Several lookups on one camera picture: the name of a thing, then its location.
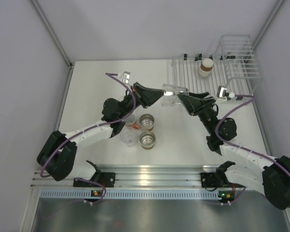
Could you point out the grey slotted cable duct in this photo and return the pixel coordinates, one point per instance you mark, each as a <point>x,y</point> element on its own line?
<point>135,194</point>

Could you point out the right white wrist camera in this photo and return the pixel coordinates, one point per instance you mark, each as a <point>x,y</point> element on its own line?
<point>223,94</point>

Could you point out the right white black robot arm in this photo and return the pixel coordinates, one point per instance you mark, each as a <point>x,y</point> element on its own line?
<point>265,174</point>

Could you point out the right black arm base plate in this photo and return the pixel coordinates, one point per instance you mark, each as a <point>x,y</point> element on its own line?
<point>209,180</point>

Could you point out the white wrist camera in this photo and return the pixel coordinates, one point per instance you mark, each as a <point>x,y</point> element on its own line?
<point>125,77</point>
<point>223,94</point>

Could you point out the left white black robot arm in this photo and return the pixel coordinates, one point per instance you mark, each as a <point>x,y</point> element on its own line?
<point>58,156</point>

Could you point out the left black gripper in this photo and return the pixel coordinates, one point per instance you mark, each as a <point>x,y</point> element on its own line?
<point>147,96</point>

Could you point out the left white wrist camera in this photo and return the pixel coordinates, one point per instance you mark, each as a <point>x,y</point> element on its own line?
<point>125,77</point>

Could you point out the orange white ceramic mug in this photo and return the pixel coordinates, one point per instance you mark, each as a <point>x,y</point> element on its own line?
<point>131,122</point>

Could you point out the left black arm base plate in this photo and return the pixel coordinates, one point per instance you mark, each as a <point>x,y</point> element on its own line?
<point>107,179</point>

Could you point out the aluminium mounting rail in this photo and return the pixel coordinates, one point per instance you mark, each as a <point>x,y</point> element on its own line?
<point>157,176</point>

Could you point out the steel cup brown band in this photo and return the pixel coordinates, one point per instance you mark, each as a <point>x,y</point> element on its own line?
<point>206,67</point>
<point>147,140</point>
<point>147,122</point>

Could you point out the white wire dish rack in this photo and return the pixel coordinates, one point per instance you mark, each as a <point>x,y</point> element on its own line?
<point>235,67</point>

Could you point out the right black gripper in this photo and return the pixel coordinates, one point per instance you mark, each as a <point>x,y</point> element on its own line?
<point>193,104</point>

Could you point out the clear plastic cup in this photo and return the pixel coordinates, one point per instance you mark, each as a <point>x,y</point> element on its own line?
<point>129,137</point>
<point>170,96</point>

